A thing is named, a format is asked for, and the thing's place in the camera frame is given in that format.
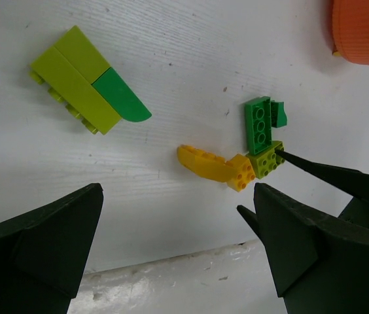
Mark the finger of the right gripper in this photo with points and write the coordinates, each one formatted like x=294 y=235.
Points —
x=351 y=181
x=249 y=217

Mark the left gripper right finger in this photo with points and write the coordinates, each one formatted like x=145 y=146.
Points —
x=319 y=263

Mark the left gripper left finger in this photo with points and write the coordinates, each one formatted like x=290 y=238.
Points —
x=43 y=252

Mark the yellow curved lego brick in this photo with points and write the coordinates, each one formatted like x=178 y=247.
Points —
x=205 y=164

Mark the orange divided round container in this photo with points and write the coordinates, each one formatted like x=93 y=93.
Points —
x=347 y=25

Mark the yellow square lego brick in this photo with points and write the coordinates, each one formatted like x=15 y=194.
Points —
x=244 y=173

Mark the lime square lego brick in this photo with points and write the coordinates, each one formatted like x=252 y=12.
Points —
x=266 y=161

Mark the small dark green lego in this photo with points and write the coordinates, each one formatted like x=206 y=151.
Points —
x=278 y=115

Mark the green flat lego brick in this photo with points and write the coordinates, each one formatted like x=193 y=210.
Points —
x=258 y=124

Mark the lime green lego stack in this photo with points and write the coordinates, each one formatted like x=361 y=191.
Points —
x=70 y=67

